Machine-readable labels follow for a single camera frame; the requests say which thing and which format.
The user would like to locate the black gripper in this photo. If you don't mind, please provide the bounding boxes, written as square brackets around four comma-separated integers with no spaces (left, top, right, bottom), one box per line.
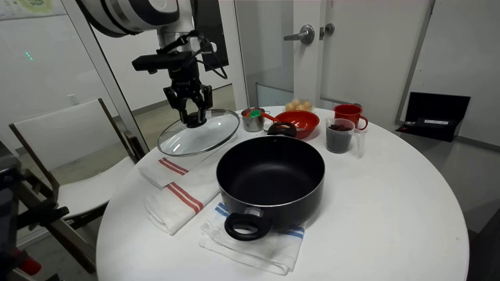
[163,64,214,128]

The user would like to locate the glass lid with black knob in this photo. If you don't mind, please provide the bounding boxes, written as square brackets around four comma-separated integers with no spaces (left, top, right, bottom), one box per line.
[156,106,242,157]

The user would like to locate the black cooking pot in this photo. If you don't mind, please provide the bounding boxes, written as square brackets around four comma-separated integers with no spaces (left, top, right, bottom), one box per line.
[214,134,328,242]

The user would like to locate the white towel with red stripes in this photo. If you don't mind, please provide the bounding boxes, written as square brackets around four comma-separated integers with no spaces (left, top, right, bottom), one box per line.
[142,170,224,237]
[134,148,211,190]

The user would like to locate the metal cup with coloured items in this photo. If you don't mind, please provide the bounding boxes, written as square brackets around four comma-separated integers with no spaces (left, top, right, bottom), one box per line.
[239,104,267,134]

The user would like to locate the black spoon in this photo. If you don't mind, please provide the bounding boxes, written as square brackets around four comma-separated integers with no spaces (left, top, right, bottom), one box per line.
[263,114,299,139]

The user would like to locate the pale yellow bread rolls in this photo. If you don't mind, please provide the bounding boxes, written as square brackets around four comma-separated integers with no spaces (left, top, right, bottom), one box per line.
[284,97,314,114]

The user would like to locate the red bowl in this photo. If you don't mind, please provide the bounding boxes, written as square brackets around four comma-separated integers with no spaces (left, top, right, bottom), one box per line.
[269,109,322,142]

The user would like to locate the clear cup with dark contents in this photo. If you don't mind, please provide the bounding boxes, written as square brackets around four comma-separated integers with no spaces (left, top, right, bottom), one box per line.
[325,117,367,159]

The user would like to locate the white towel with blue stripes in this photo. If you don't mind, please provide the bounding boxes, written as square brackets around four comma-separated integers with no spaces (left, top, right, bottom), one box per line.
[199,201,308,278]

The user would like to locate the red mug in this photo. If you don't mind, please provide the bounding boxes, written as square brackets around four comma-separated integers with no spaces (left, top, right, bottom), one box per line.
[333,101,370,132]

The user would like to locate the silver door lock knob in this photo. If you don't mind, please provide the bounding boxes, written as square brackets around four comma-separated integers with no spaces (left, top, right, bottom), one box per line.
[317,22,338,42]

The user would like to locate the paper poster on glass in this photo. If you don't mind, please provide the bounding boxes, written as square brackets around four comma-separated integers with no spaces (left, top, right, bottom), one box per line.
[0,0,59,22]

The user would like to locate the black equipment stand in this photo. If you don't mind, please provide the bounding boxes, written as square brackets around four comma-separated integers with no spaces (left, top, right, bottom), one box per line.
[0,140,70,281]

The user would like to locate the black laptop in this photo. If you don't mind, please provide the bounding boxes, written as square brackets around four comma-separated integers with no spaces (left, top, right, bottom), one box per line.
[395,90,472,143]

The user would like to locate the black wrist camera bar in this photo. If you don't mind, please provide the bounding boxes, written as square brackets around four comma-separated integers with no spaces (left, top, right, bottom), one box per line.
[130,50,199,75]

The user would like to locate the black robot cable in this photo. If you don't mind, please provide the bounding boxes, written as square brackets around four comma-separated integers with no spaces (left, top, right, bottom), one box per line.
[192,29,231,81]

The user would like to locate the white chair with dark frame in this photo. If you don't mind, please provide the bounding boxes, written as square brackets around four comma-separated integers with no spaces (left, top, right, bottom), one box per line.
[8,97,149,274]

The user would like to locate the silver door lever handle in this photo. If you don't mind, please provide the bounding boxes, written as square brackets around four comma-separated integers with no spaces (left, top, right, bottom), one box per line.
[283,22,317,47]

